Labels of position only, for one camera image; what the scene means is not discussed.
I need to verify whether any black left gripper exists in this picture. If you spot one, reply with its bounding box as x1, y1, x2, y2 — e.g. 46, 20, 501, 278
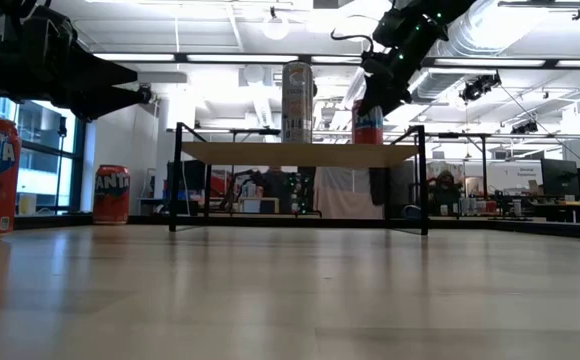
0, 5, 152, 122

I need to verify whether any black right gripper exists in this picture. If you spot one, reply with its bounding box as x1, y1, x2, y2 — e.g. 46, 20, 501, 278
358, 9, 446, 117

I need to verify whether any tall silver energy drink can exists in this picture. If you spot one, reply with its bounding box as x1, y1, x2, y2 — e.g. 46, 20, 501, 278
281, 60, 315, 145

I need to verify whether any wooden shelf with black legs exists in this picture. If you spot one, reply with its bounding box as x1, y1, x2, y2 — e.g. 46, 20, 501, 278
168, 122, 430, 237

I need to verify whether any long ceiling light strip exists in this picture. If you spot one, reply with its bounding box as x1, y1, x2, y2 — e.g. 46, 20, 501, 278
93, 51, 580, 70

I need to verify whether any black tripod stand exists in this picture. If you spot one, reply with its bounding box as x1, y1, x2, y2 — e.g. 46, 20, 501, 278
55, 115, 69, 214

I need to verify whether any beige hanging cloth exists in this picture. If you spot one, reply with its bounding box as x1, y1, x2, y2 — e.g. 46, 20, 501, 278
314, 166, 386, 220

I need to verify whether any person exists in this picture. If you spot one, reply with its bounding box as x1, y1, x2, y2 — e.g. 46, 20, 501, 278
257, 167, 291, 214
428, 169, 464, 217

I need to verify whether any white sign board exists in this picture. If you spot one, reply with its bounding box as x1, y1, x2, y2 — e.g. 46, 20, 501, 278
489, 158, 544, 195

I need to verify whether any black ceiling track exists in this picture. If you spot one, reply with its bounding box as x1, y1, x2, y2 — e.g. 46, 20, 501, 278
498, 0, 580, 21

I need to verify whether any black desk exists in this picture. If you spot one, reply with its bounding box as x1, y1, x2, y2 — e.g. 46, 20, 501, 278
532, 199, 580, 225

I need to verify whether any black overhead frame bar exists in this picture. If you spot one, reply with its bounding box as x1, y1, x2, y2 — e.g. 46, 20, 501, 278
425, 131, 580, 170

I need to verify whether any dark window frame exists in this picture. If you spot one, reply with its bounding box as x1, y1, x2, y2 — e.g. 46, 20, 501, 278
0, 94, 87, 214

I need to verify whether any silver ventilation duct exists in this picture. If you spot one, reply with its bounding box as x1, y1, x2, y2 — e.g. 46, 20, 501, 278
409, 0, 554, 104

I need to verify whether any black metal table frame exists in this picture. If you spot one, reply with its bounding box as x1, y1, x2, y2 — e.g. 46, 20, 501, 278
13, 213, 580, 242

